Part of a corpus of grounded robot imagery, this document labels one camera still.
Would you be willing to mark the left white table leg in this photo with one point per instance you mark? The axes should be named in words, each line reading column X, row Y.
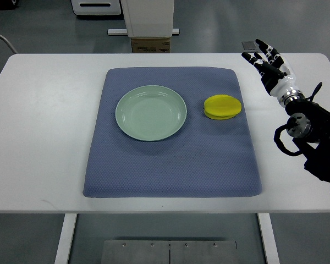
column 66, row 239

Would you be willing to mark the light green plate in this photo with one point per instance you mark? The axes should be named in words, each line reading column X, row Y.
column 151, row 113

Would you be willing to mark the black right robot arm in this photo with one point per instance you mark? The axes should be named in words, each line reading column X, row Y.
column 309, row 126

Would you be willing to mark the small grey floor plate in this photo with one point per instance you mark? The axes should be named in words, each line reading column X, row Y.
column 249, row 45

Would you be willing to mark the cardboard box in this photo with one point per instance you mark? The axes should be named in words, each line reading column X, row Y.
column 151, row 45

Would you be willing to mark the white cabinet with slot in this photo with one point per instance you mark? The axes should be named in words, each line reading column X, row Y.
column 96, row 7

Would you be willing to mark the white table leg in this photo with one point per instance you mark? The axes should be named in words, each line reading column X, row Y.
column 268, row 239
column 66, row 239

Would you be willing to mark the yellow starfruit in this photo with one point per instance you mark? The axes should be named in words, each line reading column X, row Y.
column 222, row 107

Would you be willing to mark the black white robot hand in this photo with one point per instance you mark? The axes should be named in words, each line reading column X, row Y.
column 276, row 73

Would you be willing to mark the right white table leg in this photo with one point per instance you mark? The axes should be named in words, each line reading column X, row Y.
column 268, row 239

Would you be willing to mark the white machine column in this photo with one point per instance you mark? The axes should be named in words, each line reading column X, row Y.
column 147, row 19

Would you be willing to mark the blue textured mat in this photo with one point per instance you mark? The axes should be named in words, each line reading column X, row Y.
column 205, row 158

